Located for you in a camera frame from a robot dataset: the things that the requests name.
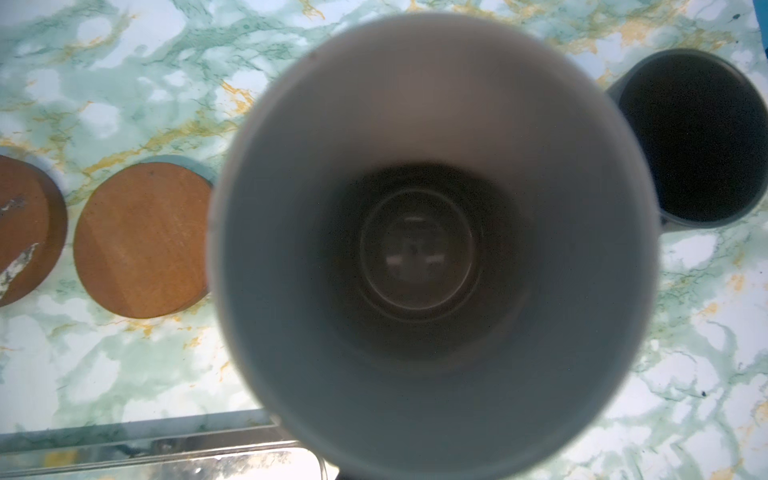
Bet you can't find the grey metallic mug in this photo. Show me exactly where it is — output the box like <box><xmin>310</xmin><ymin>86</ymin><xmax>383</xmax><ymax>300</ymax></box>
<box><xmin>207</xmin><ymin>13</ymin><xmax>659</xmax><ymax>479</ymax></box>

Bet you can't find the round brown coaster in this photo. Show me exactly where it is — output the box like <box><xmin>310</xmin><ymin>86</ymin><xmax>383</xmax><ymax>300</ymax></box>
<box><xmin>1</xmin><ymin>156</ymin><xmax>68</xmax><ymax>306</ymax></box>
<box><xmin>73</xmin><ymin>162</ymin><xmax>212</xmax><ymax>319</ymax></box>

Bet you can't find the black mug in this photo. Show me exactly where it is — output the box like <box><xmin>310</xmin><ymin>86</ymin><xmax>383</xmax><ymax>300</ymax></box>
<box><xmin>607</xmin><ymin>49</ymin><xmax>767</xmax><ymax>233</ymax></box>

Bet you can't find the round brown coaster front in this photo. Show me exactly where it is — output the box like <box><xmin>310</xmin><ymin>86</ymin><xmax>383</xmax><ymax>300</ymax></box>
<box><xmin>1</xmin><ymin>156</ymin><xmax>68</xmax><ymax>306</ymax></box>

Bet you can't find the metal serving tray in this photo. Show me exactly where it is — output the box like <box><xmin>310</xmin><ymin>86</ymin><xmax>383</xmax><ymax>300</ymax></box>
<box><xmin>1</xmin><ymin>409</ymin><xmax>339</xmax><ymax>479</ymax></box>

